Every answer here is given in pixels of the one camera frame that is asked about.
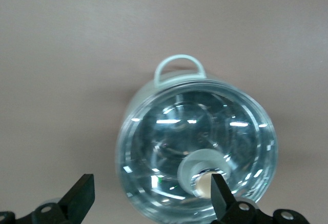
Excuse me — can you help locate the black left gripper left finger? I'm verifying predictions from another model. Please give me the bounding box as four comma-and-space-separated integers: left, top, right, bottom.
30, 173, 96, 224

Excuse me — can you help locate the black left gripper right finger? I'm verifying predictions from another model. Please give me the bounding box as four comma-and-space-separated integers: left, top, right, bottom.
211, 173, 260, 224

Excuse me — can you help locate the glass pot lid with knob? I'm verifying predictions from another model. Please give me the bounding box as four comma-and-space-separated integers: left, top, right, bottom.
120, 88, 277, 222

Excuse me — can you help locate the brown table cover sheet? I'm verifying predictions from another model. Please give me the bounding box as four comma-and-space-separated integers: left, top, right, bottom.
0, 0, 328, 224

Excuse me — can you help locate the left wrist black side bracket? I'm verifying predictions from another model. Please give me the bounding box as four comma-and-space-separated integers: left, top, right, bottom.
272, 209, 310, 224

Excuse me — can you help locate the stainless steel pot with handles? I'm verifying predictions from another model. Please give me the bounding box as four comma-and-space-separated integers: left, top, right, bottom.
115, 54, 279, 224

